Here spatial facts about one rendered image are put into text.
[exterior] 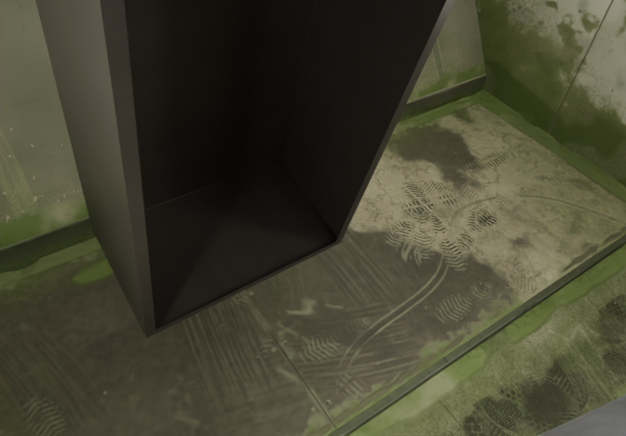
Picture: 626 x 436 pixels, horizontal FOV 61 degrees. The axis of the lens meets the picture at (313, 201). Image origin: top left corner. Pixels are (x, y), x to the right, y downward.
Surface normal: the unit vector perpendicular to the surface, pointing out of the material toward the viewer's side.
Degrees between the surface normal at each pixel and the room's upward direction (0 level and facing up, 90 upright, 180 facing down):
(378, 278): 0
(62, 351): 0
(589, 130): 90
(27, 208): 57
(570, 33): 90
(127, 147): 102
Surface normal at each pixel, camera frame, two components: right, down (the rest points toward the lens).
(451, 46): 0.51, 0.13
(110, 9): 0.54, 0.74
